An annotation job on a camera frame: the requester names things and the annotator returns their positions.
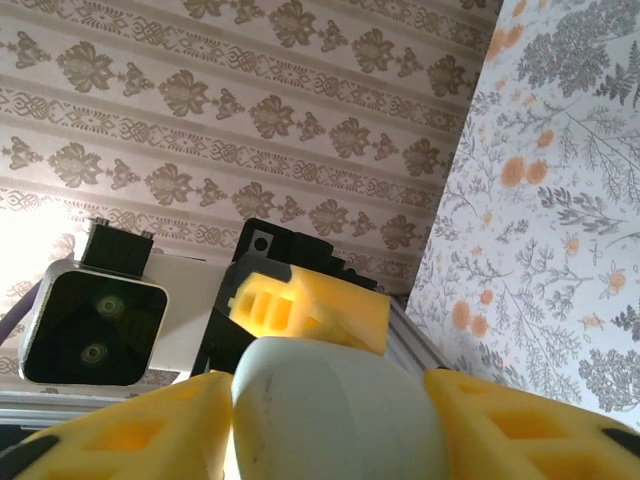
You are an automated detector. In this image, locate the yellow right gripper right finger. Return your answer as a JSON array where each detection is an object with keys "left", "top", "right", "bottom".
[{"left": 423, "top": 369, "right": 640, "bottom": 480}]

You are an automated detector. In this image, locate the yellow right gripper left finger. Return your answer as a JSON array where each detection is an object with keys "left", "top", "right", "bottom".
[{"left": 0, "top": 370, "right": 234, "bottom": 480}]

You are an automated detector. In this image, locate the aluminium table side rail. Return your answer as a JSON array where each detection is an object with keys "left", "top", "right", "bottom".
[{"left": 384, "top": 294, "right": 456, "bottom": 374}]

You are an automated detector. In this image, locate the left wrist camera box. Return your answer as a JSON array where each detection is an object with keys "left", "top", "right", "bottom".
[{"left": 18, "top": 222, "right": 226, "bottom": 389}]

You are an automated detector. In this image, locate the aluminium frame post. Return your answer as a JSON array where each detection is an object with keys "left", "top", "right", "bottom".
[{"left": 0, "top": 384, "right": 191, "bottom": 426}]

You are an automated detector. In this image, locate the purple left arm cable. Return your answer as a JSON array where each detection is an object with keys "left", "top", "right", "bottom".
[{"left": 0, "top": 282, "right": 44, "bottom": 346}]

